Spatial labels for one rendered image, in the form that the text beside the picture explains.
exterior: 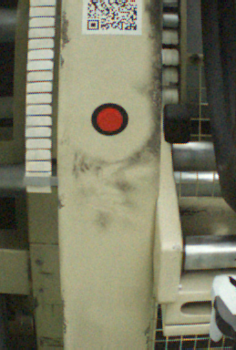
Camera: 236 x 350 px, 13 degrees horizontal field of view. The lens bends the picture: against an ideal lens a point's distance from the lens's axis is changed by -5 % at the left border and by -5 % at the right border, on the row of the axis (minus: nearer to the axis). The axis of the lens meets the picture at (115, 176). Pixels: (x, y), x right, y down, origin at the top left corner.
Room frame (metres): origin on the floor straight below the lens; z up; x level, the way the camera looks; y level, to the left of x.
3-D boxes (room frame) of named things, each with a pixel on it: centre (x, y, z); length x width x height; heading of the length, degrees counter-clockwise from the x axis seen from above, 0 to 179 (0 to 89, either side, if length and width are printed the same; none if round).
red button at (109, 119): (1.24, 0.01, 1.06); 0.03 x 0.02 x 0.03; 92
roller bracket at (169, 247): (1.32, -0.07, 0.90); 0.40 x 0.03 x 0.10; 2
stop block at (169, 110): (1.43, -0.09, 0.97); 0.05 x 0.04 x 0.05; 2
